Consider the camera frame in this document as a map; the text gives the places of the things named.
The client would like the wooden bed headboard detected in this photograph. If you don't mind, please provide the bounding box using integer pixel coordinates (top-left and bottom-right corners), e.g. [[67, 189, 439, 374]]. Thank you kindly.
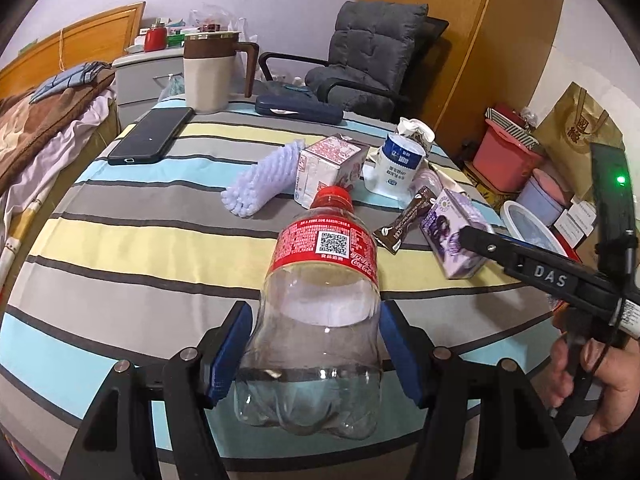
[[0, 1, 147, 98]]

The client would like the striped tablecloth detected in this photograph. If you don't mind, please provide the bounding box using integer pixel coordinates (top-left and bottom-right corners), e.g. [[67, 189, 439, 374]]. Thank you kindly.
[[0, 92, 571, 480]]

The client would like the white yogurt cup blue label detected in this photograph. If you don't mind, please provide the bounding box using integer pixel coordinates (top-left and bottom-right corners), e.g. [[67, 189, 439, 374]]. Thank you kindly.
[[361, 132, 427, 198]]

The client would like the pink milk carton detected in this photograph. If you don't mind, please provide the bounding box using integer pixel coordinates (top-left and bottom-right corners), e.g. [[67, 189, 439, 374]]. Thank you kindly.
[[294, 134, 371, 209]]

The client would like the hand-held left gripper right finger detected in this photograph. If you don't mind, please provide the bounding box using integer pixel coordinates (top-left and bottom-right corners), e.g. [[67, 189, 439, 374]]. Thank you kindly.
[[378, 301, 576, 480]]

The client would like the red canister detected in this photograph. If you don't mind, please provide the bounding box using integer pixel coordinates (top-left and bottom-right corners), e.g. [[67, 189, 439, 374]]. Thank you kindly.
[[144, 24, 168, 52]]

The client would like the grey quilted chair cushion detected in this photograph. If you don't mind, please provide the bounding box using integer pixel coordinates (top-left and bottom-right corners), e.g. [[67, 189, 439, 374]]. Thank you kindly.
[[305, 1, 429, 121]]

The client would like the lavender plastic basin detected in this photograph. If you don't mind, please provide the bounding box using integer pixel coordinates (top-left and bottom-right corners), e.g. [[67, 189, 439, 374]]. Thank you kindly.
[[515, 169, 576, 226]]

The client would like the white cardboard box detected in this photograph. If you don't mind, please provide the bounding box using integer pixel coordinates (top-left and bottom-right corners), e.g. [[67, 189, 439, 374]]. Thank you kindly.
[[555, 200, 598, 251]]

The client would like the gold paper gift bag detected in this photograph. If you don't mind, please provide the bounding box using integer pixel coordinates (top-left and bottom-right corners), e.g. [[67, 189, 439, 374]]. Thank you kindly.
[[535, 82, 626, 201]]

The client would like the brown blanket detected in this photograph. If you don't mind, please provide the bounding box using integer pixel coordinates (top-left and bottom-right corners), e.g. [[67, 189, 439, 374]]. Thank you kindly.
[[0, 67, 117, 196]]

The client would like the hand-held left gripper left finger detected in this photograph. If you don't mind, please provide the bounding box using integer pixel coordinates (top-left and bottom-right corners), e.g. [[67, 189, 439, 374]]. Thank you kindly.
[[60, 301, 254, 480]]

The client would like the beige mug brown lid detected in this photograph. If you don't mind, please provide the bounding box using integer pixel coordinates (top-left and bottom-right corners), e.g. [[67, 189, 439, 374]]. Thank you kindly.
[[182, 31, 260, 114]]

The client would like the navy glasses case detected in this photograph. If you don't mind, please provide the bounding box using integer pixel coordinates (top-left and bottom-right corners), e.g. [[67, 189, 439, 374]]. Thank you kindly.
[[255, 92, 344, 125]]

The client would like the crumpled printed paper cup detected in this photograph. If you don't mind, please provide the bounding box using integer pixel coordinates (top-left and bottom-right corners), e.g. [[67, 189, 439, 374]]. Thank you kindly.
[[396, 117, 437, 153]]

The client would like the pale bed sheet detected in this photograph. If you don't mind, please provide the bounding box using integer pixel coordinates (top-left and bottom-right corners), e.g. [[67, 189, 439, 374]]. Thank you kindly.
[[0, 97, 118, 286]]

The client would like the brown snack wrapper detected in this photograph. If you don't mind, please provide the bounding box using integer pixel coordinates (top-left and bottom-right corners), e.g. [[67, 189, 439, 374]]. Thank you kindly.
[[374, 186, 441, 255]]

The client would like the clear plastic wrapper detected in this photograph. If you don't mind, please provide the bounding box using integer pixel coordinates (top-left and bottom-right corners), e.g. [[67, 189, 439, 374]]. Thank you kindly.
[[415, 169, 446, 196]]

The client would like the white foam net sleeve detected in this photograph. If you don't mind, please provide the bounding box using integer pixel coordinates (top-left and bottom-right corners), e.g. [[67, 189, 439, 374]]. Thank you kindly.
[[221, 140, 306, 218]]

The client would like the grey nightstand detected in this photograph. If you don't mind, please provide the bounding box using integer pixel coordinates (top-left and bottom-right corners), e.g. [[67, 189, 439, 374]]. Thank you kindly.
[[111, 47, 188, 133]]

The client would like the black smartphone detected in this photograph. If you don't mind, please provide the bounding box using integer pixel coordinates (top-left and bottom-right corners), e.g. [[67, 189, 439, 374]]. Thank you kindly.
[[107, 106, 196, 166]]

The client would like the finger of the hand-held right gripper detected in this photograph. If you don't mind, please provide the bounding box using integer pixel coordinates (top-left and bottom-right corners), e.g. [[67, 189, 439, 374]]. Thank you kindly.
[[459, 226, 523, 270]]

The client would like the clear plastic bottle red label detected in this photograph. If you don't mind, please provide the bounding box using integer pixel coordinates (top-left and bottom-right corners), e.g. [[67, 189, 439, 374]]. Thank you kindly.
[[234, 185, 383, 441]]

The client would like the person's right hand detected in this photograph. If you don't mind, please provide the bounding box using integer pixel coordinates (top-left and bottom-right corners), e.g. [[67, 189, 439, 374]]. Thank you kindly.
[[542, 331, 640, 442]]

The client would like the striped gift box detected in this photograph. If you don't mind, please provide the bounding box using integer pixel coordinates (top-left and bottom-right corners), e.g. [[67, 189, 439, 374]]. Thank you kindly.
[[485, 105, 543, 148]]

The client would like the purple milk carton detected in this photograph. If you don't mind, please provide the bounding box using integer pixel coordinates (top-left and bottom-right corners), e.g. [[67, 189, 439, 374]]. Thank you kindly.
[[419, 188, 496, 280]]

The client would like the white plastic bag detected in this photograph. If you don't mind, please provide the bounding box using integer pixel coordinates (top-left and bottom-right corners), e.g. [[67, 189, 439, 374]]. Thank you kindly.
[[190, 2, 258, 43]]

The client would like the greenish plastic bag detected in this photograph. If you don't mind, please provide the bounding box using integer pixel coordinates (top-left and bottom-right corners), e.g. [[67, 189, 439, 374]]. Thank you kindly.
[[159, 74, 187, 103]]

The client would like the wooden wardrobe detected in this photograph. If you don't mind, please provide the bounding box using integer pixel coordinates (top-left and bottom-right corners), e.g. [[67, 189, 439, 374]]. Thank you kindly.
[[357, 0, 568, 156]]

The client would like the yellow patterned tin box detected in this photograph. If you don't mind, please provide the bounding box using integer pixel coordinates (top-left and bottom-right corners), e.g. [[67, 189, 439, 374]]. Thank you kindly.
[[462, 159, 518, 211]]

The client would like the black office chair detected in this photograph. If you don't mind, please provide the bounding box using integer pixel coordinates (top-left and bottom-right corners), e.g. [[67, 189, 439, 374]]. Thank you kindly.
[[259, 16, 451, 121]]

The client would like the blue plaid cloth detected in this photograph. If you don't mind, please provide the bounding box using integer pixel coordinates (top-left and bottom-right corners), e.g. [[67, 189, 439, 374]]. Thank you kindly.
[[30, 61, 108, 104]]

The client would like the white bin with bag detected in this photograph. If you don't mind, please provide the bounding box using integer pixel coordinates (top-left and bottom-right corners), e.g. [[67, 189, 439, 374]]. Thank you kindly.
[[500, 200, 583, 261]]

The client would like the pink plastic bucket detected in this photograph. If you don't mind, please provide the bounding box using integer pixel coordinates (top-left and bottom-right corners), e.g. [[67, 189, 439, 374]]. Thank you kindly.
[[472, 125, 546, 192]]

